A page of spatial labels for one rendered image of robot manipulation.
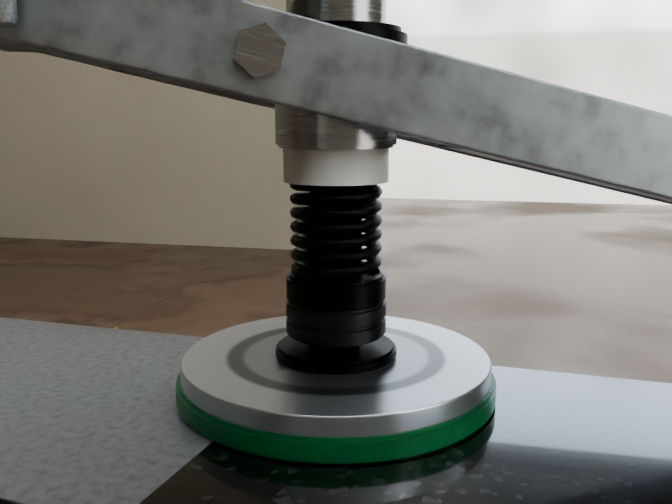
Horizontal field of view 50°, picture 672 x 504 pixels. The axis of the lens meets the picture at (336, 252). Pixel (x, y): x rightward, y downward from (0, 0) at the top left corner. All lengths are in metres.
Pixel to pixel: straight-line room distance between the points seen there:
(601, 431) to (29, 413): 0.36
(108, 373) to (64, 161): 5.68
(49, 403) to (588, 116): 0.40
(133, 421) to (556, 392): 0.29
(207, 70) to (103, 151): 5.63
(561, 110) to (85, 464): 0.34
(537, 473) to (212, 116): 5.28
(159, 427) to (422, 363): 0.18
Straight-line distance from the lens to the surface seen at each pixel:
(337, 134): 0.44
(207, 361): 0.50
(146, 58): 0.42
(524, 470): 0.43
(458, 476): 0.41
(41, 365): 0.61
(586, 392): 0.54
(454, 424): 0.44
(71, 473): 0.43
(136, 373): 0.57
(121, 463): 0.44
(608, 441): 0.47
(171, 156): 5.77
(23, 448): 0.47
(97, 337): 0.67
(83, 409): 0.52
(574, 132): 0.47
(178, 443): 0.45
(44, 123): 6.31
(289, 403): 0.43
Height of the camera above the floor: 1.01
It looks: 11 degrees down
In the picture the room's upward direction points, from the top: straight up
